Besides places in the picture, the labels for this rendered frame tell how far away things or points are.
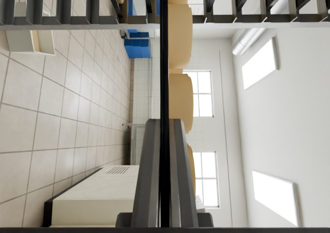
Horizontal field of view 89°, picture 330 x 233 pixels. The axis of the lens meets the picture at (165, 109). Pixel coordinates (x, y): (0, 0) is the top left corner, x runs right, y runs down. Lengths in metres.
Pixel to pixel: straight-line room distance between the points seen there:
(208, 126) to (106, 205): 3.64
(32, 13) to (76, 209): 1.41
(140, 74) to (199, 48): 1.92
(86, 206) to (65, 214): 0.18
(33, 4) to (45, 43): 0.90
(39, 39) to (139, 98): 3.49
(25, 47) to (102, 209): 1.29
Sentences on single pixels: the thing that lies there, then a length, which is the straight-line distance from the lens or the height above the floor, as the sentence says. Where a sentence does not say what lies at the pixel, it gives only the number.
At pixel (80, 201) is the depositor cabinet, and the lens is 1.69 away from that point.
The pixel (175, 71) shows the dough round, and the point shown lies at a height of 1.01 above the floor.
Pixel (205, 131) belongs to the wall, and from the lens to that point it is 4.73.
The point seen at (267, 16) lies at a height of 1.33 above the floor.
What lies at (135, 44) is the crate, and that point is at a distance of 4.47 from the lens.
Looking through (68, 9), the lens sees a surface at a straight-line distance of 0.69.
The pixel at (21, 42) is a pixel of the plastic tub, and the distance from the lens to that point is 1.48.
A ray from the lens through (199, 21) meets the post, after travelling 0.61.
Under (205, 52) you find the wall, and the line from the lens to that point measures 5.40.
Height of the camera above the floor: 1.00
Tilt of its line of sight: level
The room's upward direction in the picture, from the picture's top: 90 degrees clockwise
